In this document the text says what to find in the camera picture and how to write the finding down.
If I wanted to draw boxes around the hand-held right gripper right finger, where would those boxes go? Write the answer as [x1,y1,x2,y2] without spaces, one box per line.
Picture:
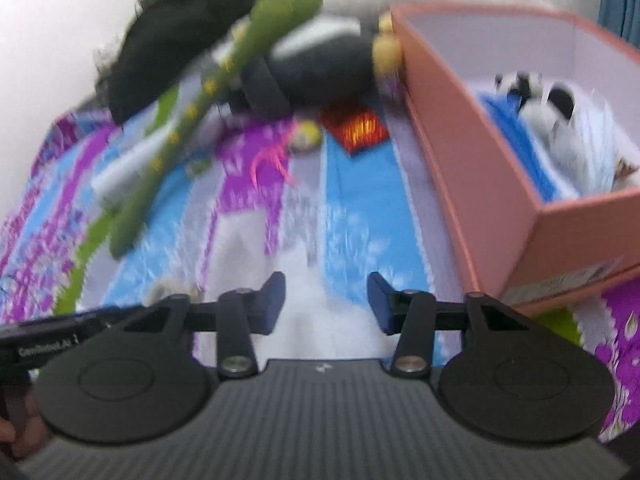
[366,272,547,381]

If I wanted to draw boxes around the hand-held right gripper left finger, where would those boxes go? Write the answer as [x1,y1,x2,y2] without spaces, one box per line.
[106,272,287,381]

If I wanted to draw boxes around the pink cardboard box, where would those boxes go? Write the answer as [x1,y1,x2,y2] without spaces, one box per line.
[389,2,640,317]

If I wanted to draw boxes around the red snack packet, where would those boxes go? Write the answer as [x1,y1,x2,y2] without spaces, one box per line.
[319,104,391,160]

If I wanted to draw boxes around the grey penguin plush toy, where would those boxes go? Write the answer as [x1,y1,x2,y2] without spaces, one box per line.
[232,10,405,117]

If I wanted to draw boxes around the panda plush toy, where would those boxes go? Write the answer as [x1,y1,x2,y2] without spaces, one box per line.
[494,71,618,188]

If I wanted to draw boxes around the person's left hand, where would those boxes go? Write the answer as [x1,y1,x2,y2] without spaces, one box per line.
[0,397,38,461]

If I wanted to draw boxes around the striped colourful bed sheet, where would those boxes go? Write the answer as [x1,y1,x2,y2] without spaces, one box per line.
[0,75,640,446]

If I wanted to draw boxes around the small yellow round toy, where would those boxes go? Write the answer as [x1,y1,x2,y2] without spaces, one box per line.
[291,120,322,152]

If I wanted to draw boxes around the black jacket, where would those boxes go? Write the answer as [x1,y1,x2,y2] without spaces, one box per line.
[97,0,313,127]

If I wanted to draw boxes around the blue curtain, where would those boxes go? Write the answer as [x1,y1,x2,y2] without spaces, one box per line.
[596,0,640,47]

